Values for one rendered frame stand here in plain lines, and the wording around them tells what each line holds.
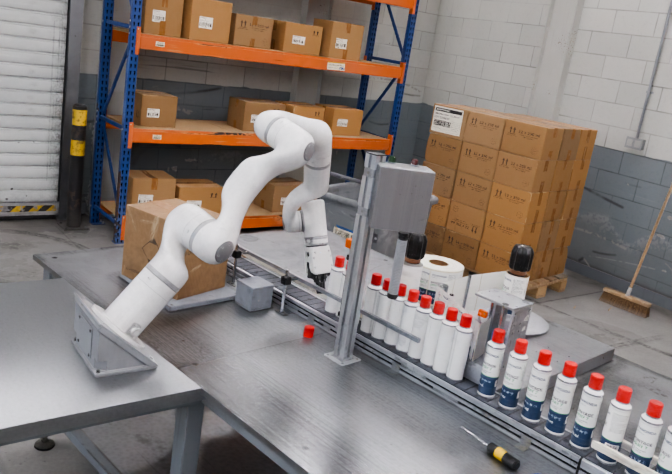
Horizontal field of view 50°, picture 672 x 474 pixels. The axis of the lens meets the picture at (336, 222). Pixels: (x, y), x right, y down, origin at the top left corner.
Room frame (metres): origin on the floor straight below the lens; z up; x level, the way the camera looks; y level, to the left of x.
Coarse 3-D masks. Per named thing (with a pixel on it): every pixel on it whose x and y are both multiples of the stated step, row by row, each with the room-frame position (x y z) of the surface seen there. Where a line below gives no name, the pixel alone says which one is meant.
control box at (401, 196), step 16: (384, 176) 2.05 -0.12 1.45; (400, 176) 2.06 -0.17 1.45; (416, 176) 2.07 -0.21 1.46; (432, 176) 2.08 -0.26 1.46; (384, 192) 2.05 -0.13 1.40; (400, 192) 2.06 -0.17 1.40; (416, 192) 2.07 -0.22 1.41; (384, 208) 2.05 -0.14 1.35; (400, 208) 2.06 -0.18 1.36; (416, 208) 2.07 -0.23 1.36; (368, 224) 2.07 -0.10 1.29; (384, 224) 2.06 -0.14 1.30; (400, 224) 2.06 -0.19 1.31; (416, 224) 2.07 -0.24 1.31
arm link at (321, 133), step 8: (264, 112) 2.21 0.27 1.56; (272, 112) 2.21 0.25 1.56; (280, 112) 2.24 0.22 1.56; (288, 112) 2.26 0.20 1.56; (256, 120) 2.20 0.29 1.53; (264, 120) 2.18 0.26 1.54; (272, 120) 2.17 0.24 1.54; (296, 120) 2.25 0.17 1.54; (304, 120) 2.25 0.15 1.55; (312, 120) 2.26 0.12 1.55; (320, 120) 2.30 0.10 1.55; (256, 128) 2.19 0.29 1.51; (264, 128) 2.17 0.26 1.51; (304, 128) 2.25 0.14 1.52; (312, 128) 2.25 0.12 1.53; (320, 128) 2.26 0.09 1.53; (328, 128) 2.30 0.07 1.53; (264, 136) 2.17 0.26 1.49; (312, 136) 2.25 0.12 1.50; (320, 136) 2.26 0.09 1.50; (328, 136) 2.29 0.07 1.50; (320, 144) 2.27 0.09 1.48; (328, 144) 2.30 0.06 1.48; (320, 152) 2.29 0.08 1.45; (328, 152) 2.31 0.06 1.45; (312, 160) 2.31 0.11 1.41; (320, 160) 2.31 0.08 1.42; (328, 160) 2.33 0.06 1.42
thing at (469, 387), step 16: (256, 272) 2.65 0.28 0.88; (288, 288) 2.53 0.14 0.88; (320, 304) 2.42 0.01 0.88; (336, 320) 2.29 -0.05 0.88; (368, 336) 2.20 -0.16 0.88; (400, 352) 2.11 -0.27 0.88; (464, 384) 1.96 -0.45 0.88; (480, 400) 1.87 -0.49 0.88; (496, 400) 1.88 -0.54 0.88; (512, 416) 1.80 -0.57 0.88; (544, 432) 1.74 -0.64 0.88; (592, 448) 1.70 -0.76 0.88
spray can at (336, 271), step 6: (336, 258) 2.36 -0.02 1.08; (342, 258) 2.36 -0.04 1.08; (336, 264) 2.36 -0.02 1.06; (342, 264) 2.36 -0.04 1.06; (336, 270) 2.35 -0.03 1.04; (342, 270) 2.35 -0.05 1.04; (330, 276) 2.36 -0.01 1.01; (336, 276) 2.34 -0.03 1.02; (330, 282) 2.35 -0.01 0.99; (336, 282) 2.34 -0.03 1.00; (330, 288) 2.35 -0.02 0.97; (336, 288) 2.34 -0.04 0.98; (336, 294) 2.34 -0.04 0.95; (330, 300) 2.35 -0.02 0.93; (330, 306) 2.34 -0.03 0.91; (336, 306) 2.35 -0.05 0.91; (330, 312) 2.34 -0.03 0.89
